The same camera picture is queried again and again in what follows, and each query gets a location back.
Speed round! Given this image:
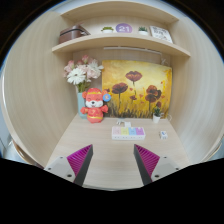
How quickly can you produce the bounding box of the pastel white power strip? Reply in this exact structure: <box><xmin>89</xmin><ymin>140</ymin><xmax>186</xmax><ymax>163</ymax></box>
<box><xmin>111</xmin><ymin>125</ymin><xmax>147</xmax><ymax>141</ymax></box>

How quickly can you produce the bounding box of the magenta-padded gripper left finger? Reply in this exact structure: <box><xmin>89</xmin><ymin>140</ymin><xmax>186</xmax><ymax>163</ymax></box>
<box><xmin>43</xmin><ymin>143</ymin><xmax>95</xmax><ymax>187</ymax></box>

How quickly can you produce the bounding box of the wooden shelf unit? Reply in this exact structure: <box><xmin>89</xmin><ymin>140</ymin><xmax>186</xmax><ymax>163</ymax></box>
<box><xmin>51</xmin><ymin>0</ymin><xmax>192</xmax><ymax>58</ymax></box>

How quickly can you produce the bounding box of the white light bar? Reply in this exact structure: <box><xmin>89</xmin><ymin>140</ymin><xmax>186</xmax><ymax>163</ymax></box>
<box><xmin>102</xmin><ymin>46</ymin><xmax>163</xmax><ymax>55</ymax></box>

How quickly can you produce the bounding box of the flower bouquet in vase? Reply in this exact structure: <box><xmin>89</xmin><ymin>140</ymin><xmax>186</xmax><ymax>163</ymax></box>
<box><xmin>63</xmin><ymin>54</ymin><xmax>105</xmax><ymax>120</ymax></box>

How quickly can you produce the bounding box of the yellow poppy flower painting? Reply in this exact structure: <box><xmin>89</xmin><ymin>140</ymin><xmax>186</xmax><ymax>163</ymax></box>
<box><xmin>101</xmin><ymin>59</ymin><xmax>174</xmax><ymax>120</ymax></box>

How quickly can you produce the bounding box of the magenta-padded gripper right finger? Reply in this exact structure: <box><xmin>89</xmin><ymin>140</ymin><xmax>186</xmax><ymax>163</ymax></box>
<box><xmin>133</xmin><ymin>143</ymin><xmax>183</xmax><ymax>187</ymax></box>

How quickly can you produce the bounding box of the red plush toy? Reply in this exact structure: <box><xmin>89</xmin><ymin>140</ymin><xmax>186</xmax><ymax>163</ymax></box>
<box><xmin>80</xmin><ymin>87</ymin><xmax>112</xmax><ymax>125</ymax></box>

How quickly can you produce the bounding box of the white light bar cable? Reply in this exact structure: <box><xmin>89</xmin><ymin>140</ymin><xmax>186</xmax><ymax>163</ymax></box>
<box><xmin>160</xmin><ymin>55</ymin><xmax>171</xmax><ymax>67</ymax></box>

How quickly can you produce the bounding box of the small potted plant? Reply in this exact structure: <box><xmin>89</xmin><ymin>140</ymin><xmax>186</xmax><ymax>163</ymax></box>
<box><xmin>152</xmin><ymin>105</ymin><xmax>164</xmax><ymax>125</ymax></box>

